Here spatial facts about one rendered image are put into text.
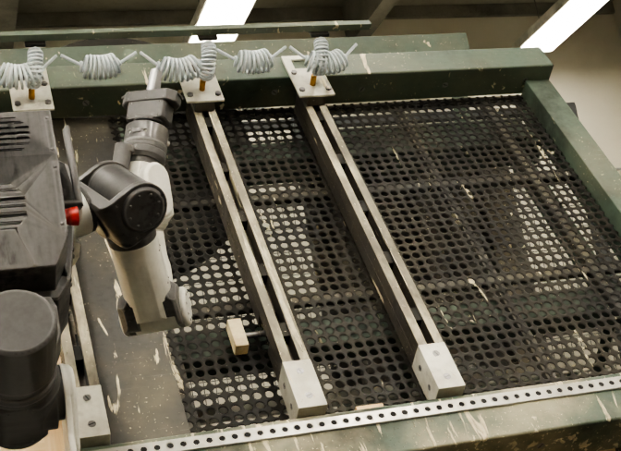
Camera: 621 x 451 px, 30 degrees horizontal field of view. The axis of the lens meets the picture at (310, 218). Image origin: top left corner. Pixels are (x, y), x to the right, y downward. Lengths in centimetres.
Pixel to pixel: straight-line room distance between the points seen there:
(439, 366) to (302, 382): 30
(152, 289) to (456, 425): 70
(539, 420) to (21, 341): 121
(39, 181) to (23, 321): 29
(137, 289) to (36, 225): 36
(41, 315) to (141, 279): 48
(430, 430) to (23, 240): 96
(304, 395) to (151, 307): 39
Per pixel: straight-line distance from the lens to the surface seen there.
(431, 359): 248
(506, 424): 244
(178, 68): 302
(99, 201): 202
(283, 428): 231
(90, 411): 229
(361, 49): 382
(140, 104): 238
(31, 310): 168
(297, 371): 239
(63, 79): 307
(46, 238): 183
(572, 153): 326
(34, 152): 190
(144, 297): 215
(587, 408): 254
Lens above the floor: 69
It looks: 15 degrees up
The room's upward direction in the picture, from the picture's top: 10 degrees counter-clockwise
